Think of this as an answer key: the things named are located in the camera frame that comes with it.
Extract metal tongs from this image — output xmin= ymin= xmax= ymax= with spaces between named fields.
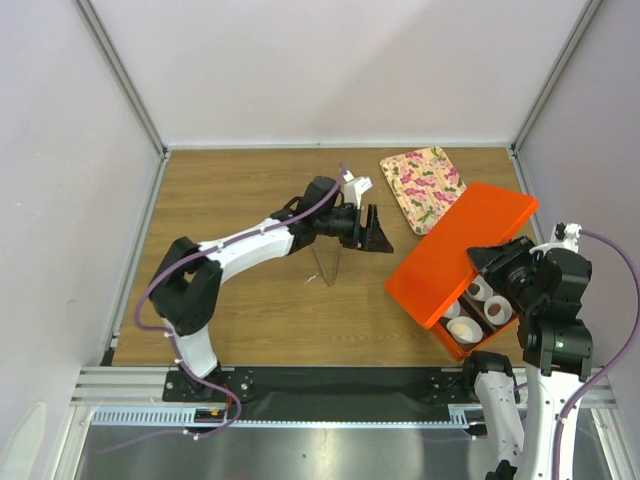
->
xmin=312 ymin=244 xmax=342 ymax=287

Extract white paper scrap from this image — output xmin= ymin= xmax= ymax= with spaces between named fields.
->
xmin=304 ymin=273 xmax=319 ymax=285

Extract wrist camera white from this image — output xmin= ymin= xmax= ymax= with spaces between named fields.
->
xmin=341 ymin=169 xmax=373 ymax=209
xmin=529 ymin=223 xmax=582 ymax=255

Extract white paper cup near right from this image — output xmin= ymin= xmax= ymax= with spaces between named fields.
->
xmin=446 ymin=316 xmax=484 ymax=344

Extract white paper cup middle left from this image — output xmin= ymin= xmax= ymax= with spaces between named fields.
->
xmin=466 ymin=277 xmax=494 ymax=302

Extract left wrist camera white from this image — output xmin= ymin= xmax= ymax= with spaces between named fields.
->
xmin=341 ymin=169 xmax=373 ymax=209

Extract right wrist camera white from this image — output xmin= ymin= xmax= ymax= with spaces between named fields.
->
xmin=529 ymin=223 xmax=582 ymax=255

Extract white paper cup middle right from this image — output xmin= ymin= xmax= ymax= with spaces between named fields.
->
xmin=484 ymin=295 xmax=514 ymax=326

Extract orange box lid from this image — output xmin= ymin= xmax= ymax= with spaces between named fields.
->
xmin=385 ymin=183 xmax=539 ymax=329

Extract cream oval chocolate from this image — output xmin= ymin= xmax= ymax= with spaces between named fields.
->
xmin=450 ymin=323 xmax=472 ymax=336

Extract white round object corner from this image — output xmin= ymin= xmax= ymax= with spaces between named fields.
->
xmin=1 ymin=402 xmax=47 ymax=480

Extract floral tray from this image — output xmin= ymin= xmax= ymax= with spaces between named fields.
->
xmin=380 ymin=146 xmax=467 ymax=235

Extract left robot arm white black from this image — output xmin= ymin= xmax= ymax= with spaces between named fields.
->
xmin=148 ymin=170 xmax=394 ymax=400

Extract white paper cup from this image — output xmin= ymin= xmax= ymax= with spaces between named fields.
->
xmin=484 ymin=295 xmax=514 ymax=326
xmin=466 ymin=277 xmax=494 ymax=302
xmin=443 ymin=301 xmax=461 ymax=319
xmin=446 ymin=316 xmax=484 ymax=344

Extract white paper cup near left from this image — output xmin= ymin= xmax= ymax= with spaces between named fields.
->
xmin=443 ymin=301 xmax=461 ymax=319

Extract orange compartment box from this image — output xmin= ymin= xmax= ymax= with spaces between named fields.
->
xmin=431 ymin=276 xmax=518 ymax=361

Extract brown oval chocolate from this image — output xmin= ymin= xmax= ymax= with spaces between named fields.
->
xmin=488 ymin=304 xmax=501 ymax=316

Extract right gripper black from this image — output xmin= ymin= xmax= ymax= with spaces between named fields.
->
xmin=466 ymin=233 xmax=544 ymax=309

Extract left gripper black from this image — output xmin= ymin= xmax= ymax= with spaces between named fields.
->
xmin=314 ymin=203 xmax=391 ymax=254

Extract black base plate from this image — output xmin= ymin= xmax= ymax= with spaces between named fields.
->
xmin=162 ymin=366 xmax=481 ymax=422

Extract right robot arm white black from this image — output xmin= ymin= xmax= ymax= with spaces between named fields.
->
xmin=460 ymin=224 xmax=593 ymax=479

